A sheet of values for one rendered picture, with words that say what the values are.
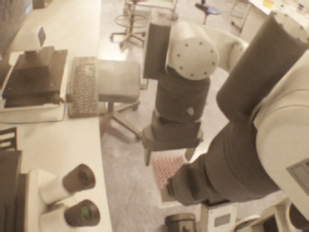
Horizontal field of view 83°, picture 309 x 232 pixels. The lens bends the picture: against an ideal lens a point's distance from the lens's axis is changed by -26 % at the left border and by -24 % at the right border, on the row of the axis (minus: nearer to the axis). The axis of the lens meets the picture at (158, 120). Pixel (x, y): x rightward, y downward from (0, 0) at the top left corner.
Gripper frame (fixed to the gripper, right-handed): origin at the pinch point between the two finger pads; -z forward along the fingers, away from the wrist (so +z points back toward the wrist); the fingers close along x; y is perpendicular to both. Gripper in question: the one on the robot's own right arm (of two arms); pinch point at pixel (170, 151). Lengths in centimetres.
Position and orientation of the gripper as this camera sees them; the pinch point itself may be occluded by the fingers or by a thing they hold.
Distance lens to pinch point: 47.9
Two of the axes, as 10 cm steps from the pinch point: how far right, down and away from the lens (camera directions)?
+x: -9.6, 0.5, -2.6
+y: 2.4, 6.1, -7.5
